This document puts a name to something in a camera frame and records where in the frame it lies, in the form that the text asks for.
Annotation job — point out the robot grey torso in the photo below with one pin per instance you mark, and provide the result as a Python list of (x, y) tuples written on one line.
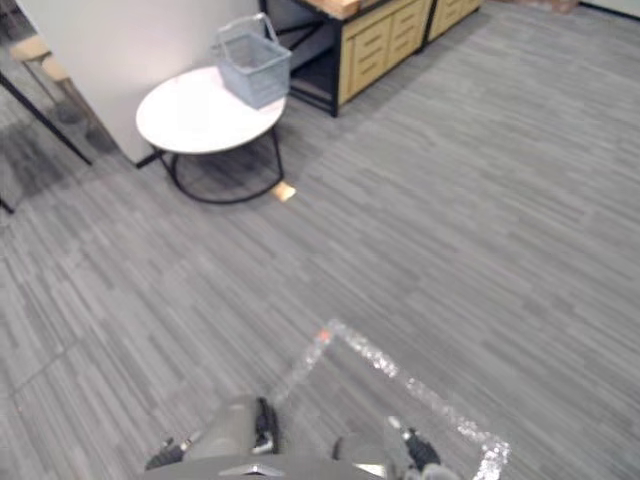
[(260, 470)]

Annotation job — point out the wooden drawer cabinet black frame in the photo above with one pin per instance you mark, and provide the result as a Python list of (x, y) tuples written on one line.
[(375, 47)]

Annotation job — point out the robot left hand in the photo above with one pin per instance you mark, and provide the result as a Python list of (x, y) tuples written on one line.
[(167, 452)]

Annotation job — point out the small wooden drawer cabinet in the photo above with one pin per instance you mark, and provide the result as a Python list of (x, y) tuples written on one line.
[(452, 15)]

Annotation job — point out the round white table black frame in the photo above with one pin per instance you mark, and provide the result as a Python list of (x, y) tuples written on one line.
[(200, 120)]

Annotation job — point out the robot silver left leg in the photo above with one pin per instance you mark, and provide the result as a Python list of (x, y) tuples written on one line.
[(232, 427)]

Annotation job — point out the gold tape patch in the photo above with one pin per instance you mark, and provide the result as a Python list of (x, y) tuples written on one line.
[(283, 191)]

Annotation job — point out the grey plastic shopping basket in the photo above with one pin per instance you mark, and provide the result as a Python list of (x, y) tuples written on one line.
[(260, 80)]

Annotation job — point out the wooden stool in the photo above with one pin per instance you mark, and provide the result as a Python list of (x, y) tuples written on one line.
[(37, 57)]

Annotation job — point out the silver floor tape outline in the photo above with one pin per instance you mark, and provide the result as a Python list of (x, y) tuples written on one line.
[(380, 360)]

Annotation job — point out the black metal frame bar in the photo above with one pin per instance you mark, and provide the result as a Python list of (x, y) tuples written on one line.
[(45, 120)]

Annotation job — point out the orange floor marker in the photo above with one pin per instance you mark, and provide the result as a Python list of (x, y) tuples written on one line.
[(324, 336)]

